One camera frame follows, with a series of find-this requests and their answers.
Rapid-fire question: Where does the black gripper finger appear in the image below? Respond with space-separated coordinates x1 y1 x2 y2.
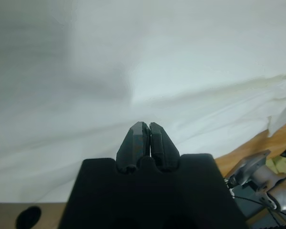
150 122 181 172
116 121 150 174

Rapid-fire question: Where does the white T-shirt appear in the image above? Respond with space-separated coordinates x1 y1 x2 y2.
0 0 286 203

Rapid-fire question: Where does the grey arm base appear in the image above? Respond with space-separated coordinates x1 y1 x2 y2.
228 149 286 215

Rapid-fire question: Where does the yellow green background object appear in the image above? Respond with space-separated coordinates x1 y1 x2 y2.
266 155 286 175

